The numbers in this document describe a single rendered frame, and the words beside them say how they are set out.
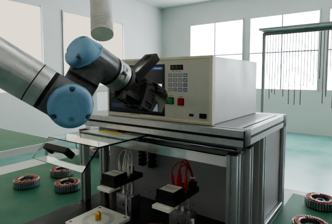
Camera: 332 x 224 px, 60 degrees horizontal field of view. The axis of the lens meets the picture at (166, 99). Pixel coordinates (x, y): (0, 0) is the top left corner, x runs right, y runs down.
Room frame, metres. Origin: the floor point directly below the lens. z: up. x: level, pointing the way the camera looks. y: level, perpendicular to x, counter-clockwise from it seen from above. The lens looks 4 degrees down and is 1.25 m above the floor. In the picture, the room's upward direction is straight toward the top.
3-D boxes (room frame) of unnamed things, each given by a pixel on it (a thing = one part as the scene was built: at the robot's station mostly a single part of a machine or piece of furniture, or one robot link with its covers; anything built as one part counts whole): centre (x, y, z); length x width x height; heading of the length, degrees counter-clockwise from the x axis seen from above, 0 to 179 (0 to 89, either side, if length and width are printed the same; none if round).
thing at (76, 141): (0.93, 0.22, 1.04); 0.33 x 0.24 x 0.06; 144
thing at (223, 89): (1.11, -0.07, 1.22); 0.44 x 0.39 x 0.20; 54
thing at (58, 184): (1.27, 0.45, 0.77); 0.11 x 0.11 x 0.04
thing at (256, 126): (1.12, -0.06, 1.09); 0.68 x 0.44 x 0.05; 54
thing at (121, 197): (1.05, 0.14, 0.80); 0.07 x 0.05 x 0.06; 54
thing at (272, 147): (0.99, -0.37, 0.91); 0.28 x 0.03 x 0.32; 144
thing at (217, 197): (1.06, -0.02, 0.92); 0.66 x 0.01 x 0.30; 54
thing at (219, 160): (0.94, 0.07, 1.03); 0.62 x 0.01 x 0.03; 54
